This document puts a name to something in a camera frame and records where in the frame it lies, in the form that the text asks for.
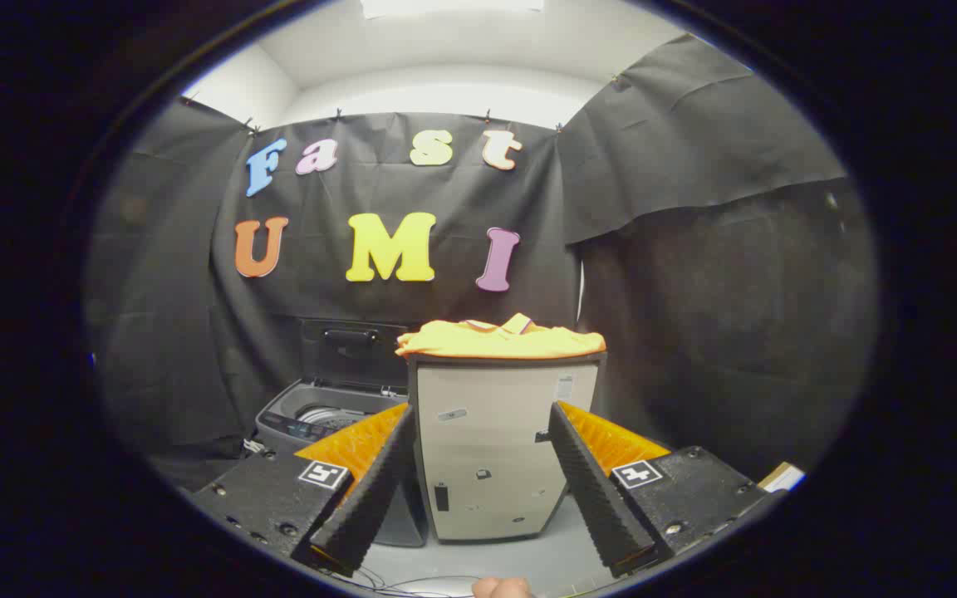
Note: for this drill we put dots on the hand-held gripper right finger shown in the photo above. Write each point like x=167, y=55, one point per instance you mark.
x=599, y=498

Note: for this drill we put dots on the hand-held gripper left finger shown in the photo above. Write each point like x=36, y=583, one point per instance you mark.
x=366, y=498

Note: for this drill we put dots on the grey washing machine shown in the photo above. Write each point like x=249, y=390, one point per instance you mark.
x=300, y=411

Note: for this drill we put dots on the yellow polo shirt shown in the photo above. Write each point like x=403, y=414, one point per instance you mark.
x=495, y=339

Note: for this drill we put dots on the beige cabinet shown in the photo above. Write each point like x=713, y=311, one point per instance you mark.
x=495, y=448

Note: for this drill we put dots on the cardboard box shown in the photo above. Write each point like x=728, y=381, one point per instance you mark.
x=782, y=477

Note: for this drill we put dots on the black backdrop cloth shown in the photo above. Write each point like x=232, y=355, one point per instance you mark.
x=611, y=208

